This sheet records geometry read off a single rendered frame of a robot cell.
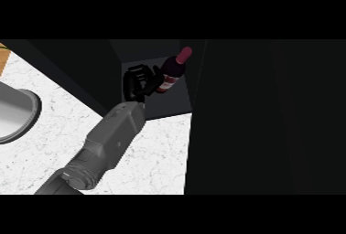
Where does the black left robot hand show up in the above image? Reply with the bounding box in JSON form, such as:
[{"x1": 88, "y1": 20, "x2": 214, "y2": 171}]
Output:
[{"x1": 121, "y1": 64, "x2": 165, "y2": 104}]

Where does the dark red wine bottle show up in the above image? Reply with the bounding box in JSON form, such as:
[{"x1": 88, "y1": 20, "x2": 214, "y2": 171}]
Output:
[{"x1": 155, "y1": 46, "x2": 195, "y2": 94}]

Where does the dark open cabinet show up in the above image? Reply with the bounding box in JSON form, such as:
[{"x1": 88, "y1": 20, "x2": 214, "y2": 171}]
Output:
[{"x1": 4, "y1": 38, "x2": 210, "y2": 122}]

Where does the large dark cabinet door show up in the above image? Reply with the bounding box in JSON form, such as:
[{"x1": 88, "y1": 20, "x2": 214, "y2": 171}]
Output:
[{"x1": 182, "y1": 38, "x2": 346, "y2": 196}]

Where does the grey round metal pot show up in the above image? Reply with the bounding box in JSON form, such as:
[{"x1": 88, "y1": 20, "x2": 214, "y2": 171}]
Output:
[{"x1": 0, "y1": 80, "x2": 43, "y2": 145}]

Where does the orange wooden cutting board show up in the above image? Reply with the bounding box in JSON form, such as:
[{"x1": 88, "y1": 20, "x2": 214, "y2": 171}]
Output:
[{"x1": 0, "y1": 42, "x2": 13, "y2": 77}]

